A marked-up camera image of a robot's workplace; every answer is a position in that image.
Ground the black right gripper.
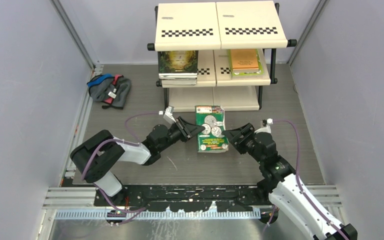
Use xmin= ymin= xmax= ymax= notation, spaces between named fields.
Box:
xmin=222 ymin=123 xmax=265 ymax=165

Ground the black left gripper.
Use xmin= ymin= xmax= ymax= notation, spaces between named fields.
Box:
xmin=158 ymin=116 xmax=205 ymax=153

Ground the dark green cartoon book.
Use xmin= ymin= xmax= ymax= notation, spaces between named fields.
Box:
xmin=195 ymin=105 xmax=229 ymax=153

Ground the lime green cartoon book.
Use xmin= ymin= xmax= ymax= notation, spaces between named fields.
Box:
xmin=227 ymin=49 xmax=264 ymax=78

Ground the green Alice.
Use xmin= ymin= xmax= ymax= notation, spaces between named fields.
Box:
xmin=158 ymin=50 xmax=199 ymax=75

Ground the orange Huckleberry Finn book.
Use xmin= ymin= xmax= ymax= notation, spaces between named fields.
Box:
xmin=228 ymin=49 xmax=261 ymax=75

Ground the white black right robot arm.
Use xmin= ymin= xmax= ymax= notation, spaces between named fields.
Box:
xmin=222 ymin=118 xmax=358 ymax=240

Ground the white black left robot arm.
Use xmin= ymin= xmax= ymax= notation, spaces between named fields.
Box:
xmin=69 ymin=116 xmax=205 ymax=207

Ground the cream three-tier shelf rack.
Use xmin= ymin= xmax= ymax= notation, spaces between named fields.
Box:
xmin=147 ymin=0 xmax=297 ymax=112

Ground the grey blue red cloth bag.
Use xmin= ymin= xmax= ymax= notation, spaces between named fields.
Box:
xmin=86 ymin=73 xmax=132 ymax=110

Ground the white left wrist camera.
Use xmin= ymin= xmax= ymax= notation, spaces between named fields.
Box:
xmin=158 ymin=105 xmax=176 ymax=124

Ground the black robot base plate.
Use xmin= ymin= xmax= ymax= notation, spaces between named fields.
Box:
xmin=110 ymin=184 xmax=274 ymax=213

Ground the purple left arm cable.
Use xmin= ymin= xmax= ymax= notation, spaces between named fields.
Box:
xmin=80 ymin=111 xmax=165 ymax=226

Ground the aluminium frame rail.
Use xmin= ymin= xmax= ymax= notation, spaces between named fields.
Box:
xmin=59 ymin=64 xmax=104 ymax=186

